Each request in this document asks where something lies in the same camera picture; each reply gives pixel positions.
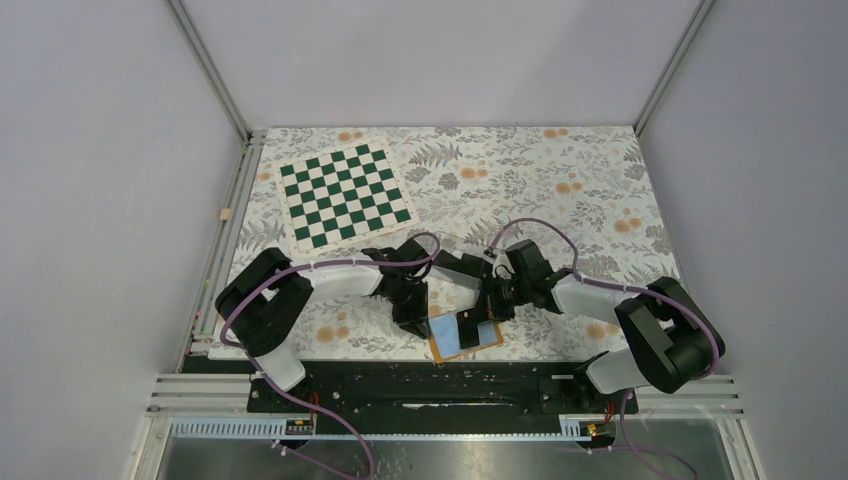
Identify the green white chessboard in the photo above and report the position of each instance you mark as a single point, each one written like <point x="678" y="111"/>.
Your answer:
<point x="342" y="196"/>

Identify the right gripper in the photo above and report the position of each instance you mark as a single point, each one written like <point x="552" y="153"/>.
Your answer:
<point x="488" y="306"/>

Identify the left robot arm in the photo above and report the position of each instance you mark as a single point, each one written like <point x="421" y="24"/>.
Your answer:
<point x="263" y="303"/>

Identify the right aluminium frame post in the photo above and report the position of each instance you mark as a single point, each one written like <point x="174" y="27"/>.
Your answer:
<point x="693" y="27"/>

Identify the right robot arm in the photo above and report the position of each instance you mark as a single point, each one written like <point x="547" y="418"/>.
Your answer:
<point x="669" y="342"/>

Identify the orange leather card holder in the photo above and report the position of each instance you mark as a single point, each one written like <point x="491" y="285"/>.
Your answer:
<point x="451" y="338"/>

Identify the aluminium frame post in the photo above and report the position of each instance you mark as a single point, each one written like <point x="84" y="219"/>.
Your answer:
<point x="693" y="27"/>
<point x="206" y="63"/>

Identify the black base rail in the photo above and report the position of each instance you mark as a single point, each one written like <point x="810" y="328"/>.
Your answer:
<point x="421" y="398"/>

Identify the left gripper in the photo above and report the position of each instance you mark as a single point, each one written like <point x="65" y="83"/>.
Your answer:
<point x="415" y="319"/>

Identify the left aluminium frame post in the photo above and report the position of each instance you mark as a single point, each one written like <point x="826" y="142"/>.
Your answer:
<point x="206" y="63"/>

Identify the clear plastic card box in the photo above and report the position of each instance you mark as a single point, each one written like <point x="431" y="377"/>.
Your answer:
<point x="458" y="245"/>

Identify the floral patterned table mat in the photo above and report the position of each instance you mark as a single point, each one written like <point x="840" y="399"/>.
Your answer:
<point x="466" y="183"/>

